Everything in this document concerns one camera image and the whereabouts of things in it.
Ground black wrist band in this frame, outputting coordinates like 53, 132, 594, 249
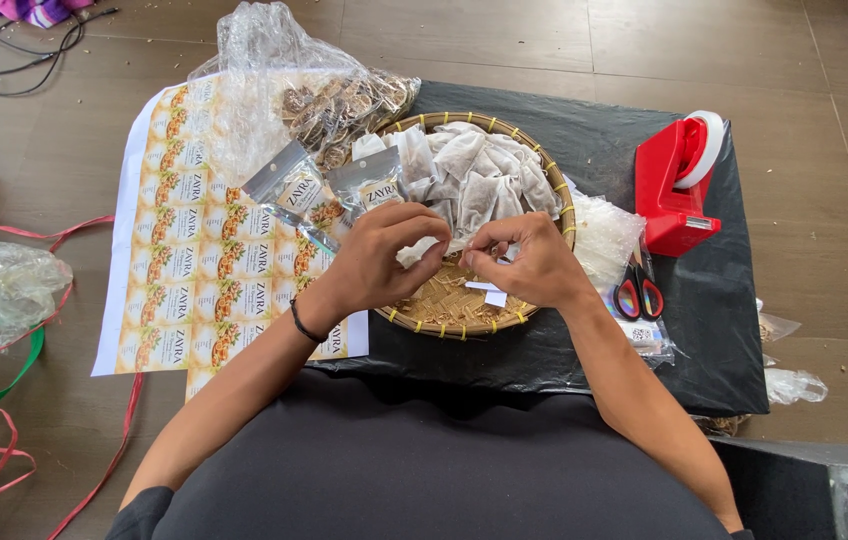
289, 297, 330, 345

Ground person's black shirt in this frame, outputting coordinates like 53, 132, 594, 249
104, 367, 757, 540

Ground round woven bamboo tray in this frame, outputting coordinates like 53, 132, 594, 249
370, 111, 577, 340

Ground small clear labelled packet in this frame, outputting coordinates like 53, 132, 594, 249
613, 316, 677, 369

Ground small clear bag of scraps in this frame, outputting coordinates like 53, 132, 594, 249
755, 297, 802, 345

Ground white paper tag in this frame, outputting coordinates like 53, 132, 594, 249
464, 280, 509, 308

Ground crumpled clear plastic bag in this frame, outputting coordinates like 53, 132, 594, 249
0, 235, 75, 348

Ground clear plastic sleeve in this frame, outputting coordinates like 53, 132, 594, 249
266, 204, 342, 258

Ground red black scissors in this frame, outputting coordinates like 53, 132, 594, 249
613, 253, 666, 323

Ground small crumpled clear bag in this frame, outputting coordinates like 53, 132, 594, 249
763, 366, 830, 407

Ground black plastic table cover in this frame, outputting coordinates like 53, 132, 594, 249
309, 79, 771, 418

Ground red tape dispenser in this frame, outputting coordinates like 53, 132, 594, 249
634, 117, 723, 258

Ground person's right hand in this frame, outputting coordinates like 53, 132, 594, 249
459, 211, 598, 312

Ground clear bag of dried slices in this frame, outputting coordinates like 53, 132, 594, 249
187, 0, 422, 189

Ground person's left hand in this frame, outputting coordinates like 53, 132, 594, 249
316, 201, 456, 325

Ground dark grey box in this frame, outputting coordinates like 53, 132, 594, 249
707, 436, 848, 540

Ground colourful striped cloth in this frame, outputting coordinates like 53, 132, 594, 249
0, 0, 95, 30

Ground white tape roll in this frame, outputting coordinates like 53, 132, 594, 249
673, 110, 726, 190

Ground black cable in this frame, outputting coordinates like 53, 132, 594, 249
0, 0, 121, 99

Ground white tea bag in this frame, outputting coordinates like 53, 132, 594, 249
395, 234, 504, 270

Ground pile of filled tea bags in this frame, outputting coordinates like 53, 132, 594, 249
351, 121, 565, 240

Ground printed label sticker sheet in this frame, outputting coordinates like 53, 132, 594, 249
91, 71, 370, 403

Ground silver labelled pouch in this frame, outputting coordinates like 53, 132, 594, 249
324, 145, 407, 216
241, 139, 325, 226

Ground red plastic strap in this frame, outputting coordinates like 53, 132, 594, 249
0, 139, 146, 540

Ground stack of clear plastic bags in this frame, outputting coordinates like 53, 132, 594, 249
563, 177, 648, 295

